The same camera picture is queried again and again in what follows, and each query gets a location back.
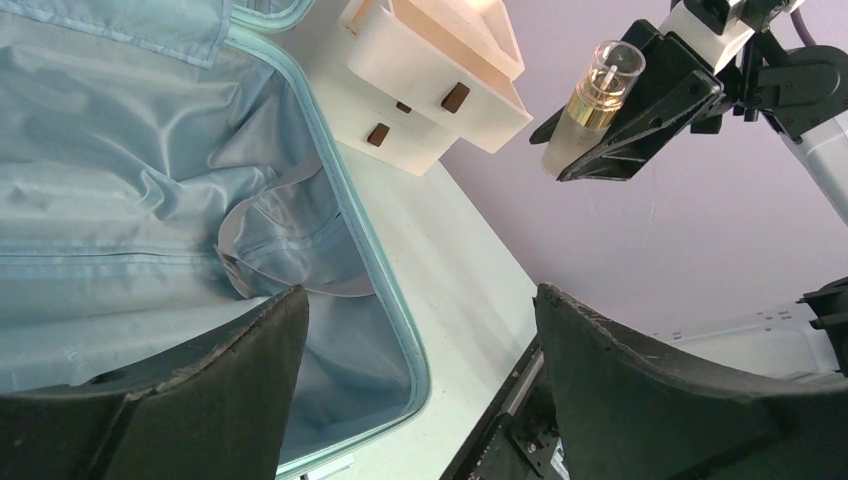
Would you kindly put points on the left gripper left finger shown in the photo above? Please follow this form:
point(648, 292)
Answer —
point(213, 407)

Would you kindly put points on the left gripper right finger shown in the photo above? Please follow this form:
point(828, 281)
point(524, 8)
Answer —
point(632, 407)

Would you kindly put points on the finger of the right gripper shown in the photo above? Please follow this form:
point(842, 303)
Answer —
point(676, 89)
point(543, 133)

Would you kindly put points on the small bottle with gold cap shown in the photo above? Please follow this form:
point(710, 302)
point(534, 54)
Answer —
point(597, 98)

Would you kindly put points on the cream plastic drawer cabinet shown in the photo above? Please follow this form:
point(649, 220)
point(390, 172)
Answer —
point(402, 81)

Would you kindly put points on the light blue ribbed suitcase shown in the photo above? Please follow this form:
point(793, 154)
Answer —
point(165, 168)

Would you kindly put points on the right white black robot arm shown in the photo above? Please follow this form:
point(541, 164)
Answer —
point(754, 59)

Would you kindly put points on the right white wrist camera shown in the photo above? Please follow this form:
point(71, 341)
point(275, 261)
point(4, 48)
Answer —
point(717, 31)

